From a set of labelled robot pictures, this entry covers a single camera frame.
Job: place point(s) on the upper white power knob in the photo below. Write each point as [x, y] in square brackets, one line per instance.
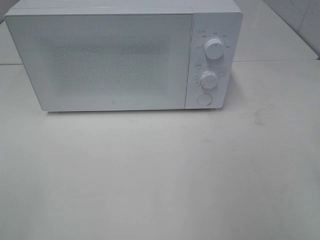
[214, 47]

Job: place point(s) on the round white door button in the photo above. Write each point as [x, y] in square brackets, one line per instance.
[204, 99]

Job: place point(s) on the white microwave door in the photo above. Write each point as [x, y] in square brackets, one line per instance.
[105, 62]

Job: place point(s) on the white microwave oven body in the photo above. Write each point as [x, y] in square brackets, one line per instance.
[222, 18]

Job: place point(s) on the white timer knob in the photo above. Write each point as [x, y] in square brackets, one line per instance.
[208, 80]

